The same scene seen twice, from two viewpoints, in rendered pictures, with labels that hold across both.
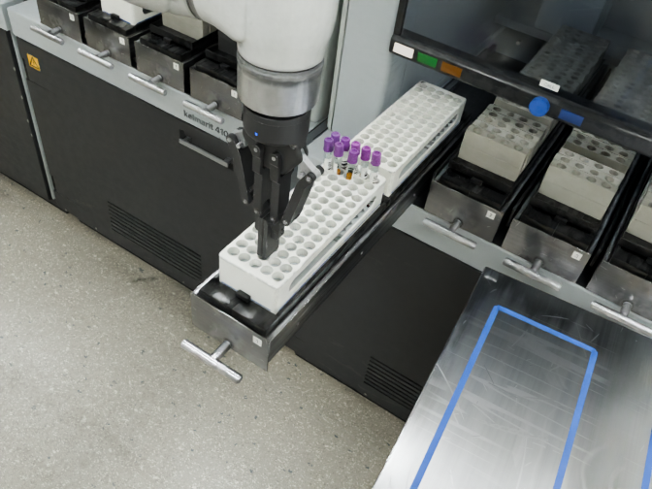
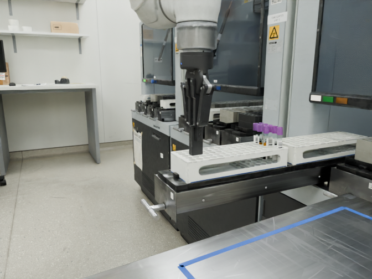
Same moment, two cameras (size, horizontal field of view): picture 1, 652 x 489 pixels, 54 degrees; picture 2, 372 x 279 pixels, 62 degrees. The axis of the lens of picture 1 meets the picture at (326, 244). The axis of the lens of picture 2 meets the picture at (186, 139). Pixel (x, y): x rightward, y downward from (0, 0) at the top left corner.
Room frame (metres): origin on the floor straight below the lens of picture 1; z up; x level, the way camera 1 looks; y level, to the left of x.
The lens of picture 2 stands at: (0.02, -0.34, 1.06)
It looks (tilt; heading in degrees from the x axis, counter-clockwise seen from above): 13 degrees down; 38
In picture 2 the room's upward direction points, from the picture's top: straight up
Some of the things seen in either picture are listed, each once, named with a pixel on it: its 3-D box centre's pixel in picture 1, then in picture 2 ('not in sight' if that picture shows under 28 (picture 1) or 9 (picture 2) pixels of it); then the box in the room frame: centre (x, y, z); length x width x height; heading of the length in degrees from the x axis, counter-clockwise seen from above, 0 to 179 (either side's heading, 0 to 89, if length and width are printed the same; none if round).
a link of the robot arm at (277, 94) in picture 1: (278, 77); (196, 38); (0.60, 0.08, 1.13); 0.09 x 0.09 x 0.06
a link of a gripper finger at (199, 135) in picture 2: (283, 225); (200, 130); (0.59, 0.06, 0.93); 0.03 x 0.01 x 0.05; 63
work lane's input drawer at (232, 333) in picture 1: (349, 209); (270, 174); (0.81, -0.03, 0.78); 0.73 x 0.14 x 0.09; 153
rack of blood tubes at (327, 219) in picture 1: (308, 228); (230, 161); (0.69, 0.03, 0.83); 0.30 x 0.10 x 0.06; 153
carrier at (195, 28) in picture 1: (184, 18); (228, 117); (1.26, 0.37, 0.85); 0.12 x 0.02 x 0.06; 64
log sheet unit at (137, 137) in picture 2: not in sight; (136, 148); (1.71, 1.48, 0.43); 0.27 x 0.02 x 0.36; 63
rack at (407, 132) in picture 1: (405, 136); (319, 148); (0.97, -0.11, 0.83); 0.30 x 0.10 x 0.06; 153
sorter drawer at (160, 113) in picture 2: not in sight; (200, 110); (1.78, 0.89, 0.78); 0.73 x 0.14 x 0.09; 153
